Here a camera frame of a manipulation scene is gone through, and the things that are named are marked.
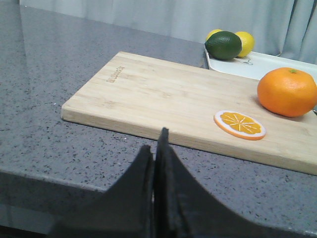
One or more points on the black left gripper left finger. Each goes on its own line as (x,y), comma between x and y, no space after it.
(123,211)

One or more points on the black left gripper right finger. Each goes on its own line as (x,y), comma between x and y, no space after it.
(184,209)

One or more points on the whole orange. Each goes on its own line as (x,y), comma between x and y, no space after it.
(288,92)

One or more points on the white bear tray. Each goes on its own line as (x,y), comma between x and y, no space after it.
(255,65)

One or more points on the orange slice toy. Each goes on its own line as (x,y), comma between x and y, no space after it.
(239,125)

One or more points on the bamboo cutting board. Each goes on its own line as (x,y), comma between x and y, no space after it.
(139,95)

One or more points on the green lime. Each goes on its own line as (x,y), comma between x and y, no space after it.
(224,45)

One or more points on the yellow lemon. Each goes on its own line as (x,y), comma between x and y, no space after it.
(211,33)
(248,43)

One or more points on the grey curtain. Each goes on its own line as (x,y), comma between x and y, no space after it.
(286,28)

